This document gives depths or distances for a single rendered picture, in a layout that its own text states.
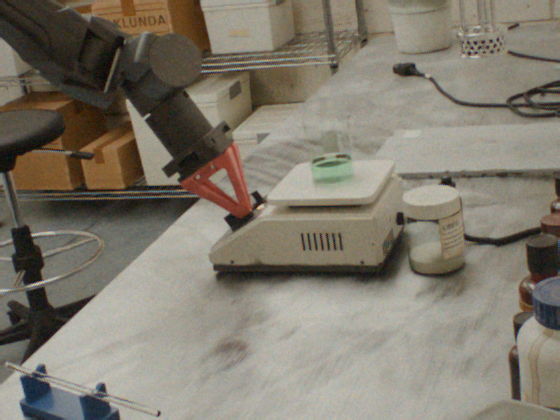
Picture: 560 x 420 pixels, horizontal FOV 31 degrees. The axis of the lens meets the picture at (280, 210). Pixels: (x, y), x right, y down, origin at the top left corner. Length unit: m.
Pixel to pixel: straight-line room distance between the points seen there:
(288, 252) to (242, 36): 2.29
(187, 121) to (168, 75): 0.09
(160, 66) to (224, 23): 2.33
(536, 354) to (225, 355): 0.35
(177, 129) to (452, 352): 0.39
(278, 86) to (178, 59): 2.65
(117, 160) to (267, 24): 0.73
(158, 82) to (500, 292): 0.40
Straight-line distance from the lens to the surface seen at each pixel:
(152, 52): 1.03
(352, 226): 1.05
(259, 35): 3.31
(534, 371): 0.71
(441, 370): 0.88
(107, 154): 3.57
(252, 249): 1.10
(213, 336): 0.99
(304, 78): 3.64
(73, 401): 0.91
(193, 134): 1.09
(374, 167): 1.12
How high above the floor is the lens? 1.19
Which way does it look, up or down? 20 degrees down
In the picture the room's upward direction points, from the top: 9 degrees counter-clockwise
